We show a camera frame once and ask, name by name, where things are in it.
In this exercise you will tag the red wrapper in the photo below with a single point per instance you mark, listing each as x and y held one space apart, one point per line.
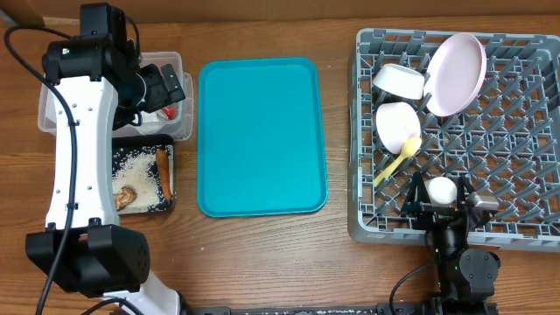
168 112

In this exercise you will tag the brown food scraps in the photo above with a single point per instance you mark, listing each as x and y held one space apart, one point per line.
124 197

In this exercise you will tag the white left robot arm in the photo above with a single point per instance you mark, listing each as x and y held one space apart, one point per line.
99 86

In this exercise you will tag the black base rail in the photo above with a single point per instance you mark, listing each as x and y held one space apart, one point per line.
379 309

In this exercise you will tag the black waste tray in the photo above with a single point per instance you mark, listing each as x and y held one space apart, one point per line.
134 141

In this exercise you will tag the white rice pile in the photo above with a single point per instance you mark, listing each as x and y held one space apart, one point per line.
137 167

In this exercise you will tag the clear plastic bin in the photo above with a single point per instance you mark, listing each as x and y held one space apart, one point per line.
179 127

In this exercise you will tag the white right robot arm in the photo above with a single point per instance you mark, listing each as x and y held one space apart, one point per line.
466 275

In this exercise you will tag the yellow plastic spoon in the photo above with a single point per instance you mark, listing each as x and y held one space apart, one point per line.
408 150

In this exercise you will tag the cream white bowl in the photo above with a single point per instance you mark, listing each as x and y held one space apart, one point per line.
400 81

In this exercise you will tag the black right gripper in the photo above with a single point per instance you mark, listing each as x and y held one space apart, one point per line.
432 215

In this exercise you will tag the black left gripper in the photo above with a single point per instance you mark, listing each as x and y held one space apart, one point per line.
161 96

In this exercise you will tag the pink white bowl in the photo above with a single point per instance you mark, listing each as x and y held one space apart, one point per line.
396 122

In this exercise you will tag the white plastic cup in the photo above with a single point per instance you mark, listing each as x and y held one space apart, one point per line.
442 191

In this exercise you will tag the orange carrot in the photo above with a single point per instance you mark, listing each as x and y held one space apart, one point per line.
163 170

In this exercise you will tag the white round plate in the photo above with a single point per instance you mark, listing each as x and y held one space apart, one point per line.
456 73

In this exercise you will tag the teal plastic tray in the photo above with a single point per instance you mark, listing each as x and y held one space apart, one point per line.
261 147

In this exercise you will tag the grey dish rack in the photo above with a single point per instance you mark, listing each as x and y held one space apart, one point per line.
506 142

